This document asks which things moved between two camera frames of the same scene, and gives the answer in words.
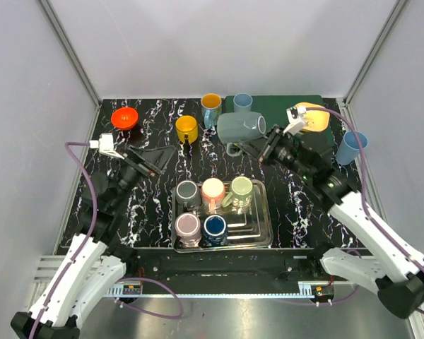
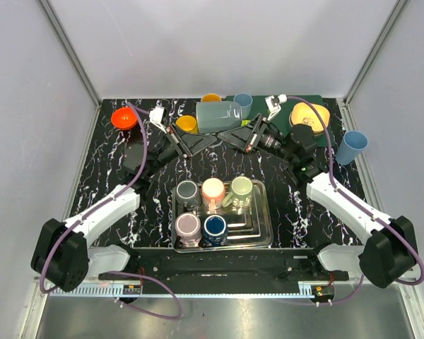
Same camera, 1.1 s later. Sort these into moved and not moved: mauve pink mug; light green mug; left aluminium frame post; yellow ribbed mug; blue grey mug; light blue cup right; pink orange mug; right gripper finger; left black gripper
Moved: blue grey mug; right gripper finger; left black gripper
Not moved: yellow ribbed mug; mauve pink mug; pink orange mug; light blue cup right; light green mug; left aluminium frame post
